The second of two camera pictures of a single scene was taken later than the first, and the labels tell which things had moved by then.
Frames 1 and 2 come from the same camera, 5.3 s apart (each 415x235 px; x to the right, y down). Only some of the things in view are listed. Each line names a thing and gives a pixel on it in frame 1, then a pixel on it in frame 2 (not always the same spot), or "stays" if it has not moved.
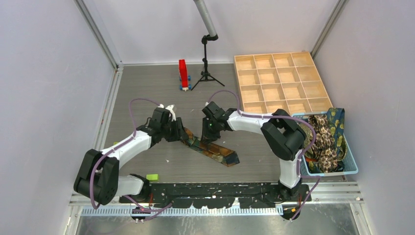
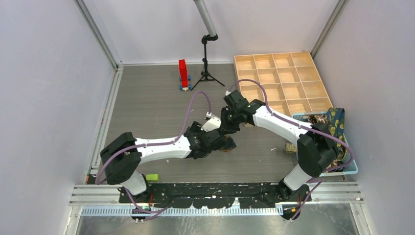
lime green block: (152, 177) stays
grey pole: (205, 17) stays
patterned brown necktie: (223, 155) → (229, 144)
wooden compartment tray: (291, 82) stays
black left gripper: (179, 133) → (196, 128)
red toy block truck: (183, 76) stays
